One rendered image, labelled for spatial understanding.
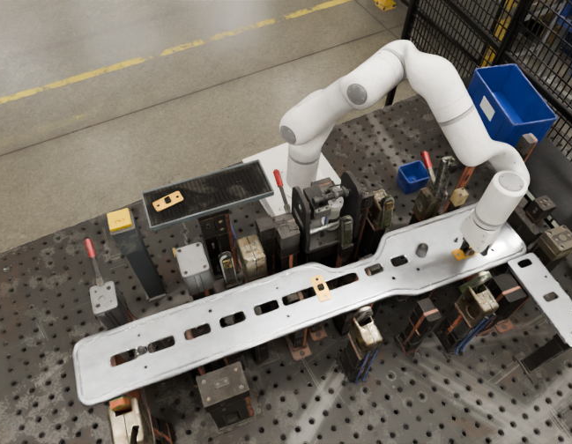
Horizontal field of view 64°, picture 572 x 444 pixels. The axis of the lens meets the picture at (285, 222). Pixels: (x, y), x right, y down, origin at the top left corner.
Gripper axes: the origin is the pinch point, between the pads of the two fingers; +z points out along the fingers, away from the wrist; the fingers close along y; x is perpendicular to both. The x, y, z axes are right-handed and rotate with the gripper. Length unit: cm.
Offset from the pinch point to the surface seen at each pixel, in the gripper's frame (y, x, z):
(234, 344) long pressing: 2, -75, 3
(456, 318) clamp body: 14.5, -7.7, 15.8
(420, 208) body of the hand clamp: -21.0, -2.8, 5.3
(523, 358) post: 30.4, 14.3, 33.1
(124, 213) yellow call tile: -40, -94, -13
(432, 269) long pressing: 1.2, -12.4, 3.5
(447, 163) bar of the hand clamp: -20.6, -0.4, -16.9
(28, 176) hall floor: -184, -162, 103
